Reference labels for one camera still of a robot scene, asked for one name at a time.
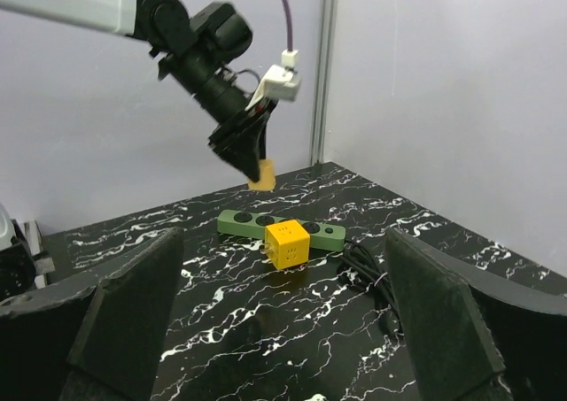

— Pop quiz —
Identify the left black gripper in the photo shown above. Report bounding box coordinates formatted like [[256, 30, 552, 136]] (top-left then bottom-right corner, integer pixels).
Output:
[[159, 50, 277, 182]]

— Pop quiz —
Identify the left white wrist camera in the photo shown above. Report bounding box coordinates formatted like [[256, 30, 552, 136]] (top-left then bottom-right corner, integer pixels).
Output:
[[245, 50, 301, 111]]

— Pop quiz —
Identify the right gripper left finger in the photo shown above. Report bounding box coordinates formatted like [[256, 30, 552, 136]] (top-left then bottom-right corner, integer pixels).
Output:
[[1, 227, 184, 400]]

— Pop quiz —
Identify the green power strip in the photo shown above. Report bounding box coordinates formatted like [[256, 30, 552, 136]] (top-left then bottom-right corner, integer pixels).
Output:
[[216, 209, 347, 252]]

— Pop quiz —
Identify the yellow cube adapter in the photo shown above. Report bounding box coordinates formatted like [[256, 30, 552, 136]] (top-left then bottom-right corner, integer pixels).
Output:
[[264, 220, 311, 271]]

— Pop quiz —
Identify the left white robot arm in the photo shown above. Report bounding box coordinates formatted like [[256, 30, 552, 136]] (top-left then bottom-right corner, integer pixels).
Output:
[[1, 0, 276, 182]]

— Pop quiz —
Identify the black cable bundle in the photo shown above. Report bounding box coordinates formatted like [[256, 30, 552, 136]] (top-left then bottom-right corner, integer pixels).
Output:
[[336, 239, 404, 331]]

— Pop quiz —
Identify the small yellow plug adapter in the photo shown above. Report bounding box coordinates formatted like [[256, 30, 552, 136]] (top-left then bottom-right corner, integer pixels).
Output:
[[248, 159, 276, 192]]

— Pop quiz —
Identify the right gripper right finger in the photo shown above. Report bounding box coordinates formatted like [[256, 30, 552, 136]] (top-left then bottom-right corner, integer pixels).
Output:
[[384, 229, 566, 400]]

